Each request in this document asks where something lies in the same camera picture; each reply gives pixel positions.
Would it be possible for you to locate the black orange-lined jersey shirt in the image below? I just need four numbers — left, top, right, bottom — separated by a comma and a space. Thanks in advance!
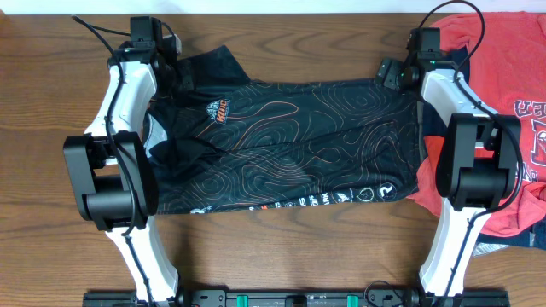
146, 46, 421, 214

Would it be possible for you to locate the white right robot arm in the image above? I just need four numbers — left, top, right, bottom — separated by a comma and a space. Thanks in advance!
375, 56, 522, 306

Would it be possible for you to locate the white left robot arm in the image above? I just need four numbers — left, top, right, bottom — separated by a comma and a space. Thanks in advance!
63, 34, 187, 306

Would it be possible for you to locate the navy blue garment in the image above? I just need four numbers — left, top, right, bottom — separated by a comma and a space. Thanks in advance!
415, 46, 546, 251

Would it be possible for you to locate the red printed t-shirt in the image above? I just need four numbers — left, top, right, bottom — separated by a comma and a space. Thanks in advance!
397, 13, 545, 237

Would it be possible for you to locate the grey garment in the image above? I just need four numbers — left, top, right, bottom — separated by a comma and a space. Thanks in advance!
472, 243, 505, 257

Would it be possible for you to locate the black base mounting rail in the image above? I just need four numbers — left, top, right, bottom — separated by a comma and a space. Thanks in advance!
82, 285, 511, 307

